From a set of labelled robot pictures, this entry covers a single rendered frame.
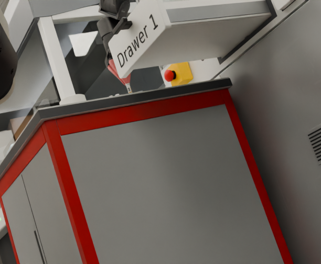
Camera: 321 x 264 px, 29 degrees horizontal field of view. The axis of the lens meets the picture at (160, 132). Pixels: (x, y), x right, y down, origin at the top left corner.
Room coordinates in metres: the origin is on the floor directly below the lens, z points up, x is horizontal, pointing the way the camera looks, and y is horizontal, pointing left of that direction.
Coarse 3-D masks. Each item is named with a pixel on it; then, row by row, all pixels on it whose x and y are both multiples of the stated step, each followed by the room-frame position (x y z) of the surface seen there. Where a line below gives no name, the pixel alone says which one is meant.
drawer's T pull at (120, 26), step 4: (120, 20) 1.42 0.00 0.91; (124, 20) 1.41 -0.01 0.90; (120, 24) 1.42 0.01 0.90; (124, 24) 1.42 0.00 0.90; (128, 24) 1.44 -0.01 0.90; (116, 28) 1.45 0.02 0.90; (120, 28) 1.44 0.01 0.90; (124, 28) 1.45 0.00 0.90; (128, 28) 1.46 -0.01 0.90; (116, 32) 1.46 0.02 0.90
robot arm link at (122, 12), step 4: (120, 4) 1.63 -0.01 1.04; (124, 4) 1.63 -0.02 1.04; (128, 4) 1.64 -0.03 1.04; (100, 8) 1.67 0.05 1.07; (120, 8) 1.63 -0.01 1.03; (124, 8) 1.64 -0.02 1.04; (128, 8) 1.65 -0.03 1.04; (100, 12) 1.67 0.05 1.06; (104, 12) 1.66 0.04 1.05; (108, 12) 1.69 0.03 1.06; (120, 12) 1.64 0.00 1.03; (124, 12) 1.65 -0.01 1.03; (112, 16) 1.65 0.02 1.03; (116, 16) 1.64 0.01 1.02; (120, 16) 1.64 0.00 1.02; (124, 16) 1.66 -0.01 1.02
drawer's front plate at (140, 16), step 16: (144, 0) 1.37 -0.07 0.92; (160, 0) 1.34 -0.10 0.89; (128, 16) 1.45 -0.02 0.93; (144, 16) 1.39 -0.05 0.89; (160, 16) 1.33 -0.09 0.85; (128, 32) 1.48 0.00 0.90; (144, 32) 1.41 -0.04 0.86; (160, 32) 1.35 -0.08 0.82; (112, 48) 1.57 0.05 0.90; (144, 48) 1.43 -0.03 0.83; (128, 64) 1.52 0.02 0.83
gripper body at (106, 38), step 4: (112, 32) 1.66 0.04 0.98; (104, 36) 1.66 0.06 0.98; (108, 36) 1.66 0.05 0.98; (112, 36) 1.66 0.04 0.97; (104, 40) 1.67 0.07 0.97; (108, 40) 1.66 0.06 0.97; (104, 44) 1.67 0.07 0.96; (108, 44) 1.66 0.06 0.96; (108, 48) 1.66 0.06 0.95; (108, 52) 1.65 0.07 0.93
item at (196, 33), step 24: (192, 0) 1.41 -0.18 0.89; (216, 0) 1.44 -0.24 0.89; (240, 0) 1.48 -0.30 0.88; (264, 0) 1.52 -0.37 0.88; (192, 24) 1.40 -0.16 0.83; (216, 24) 1.46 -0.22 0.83; (240, 24) 1.52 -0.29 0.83; (168, 48) 1.51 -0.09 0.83; (192, 48) 1.58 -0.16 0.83; (216, 48) 1.64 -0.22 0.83
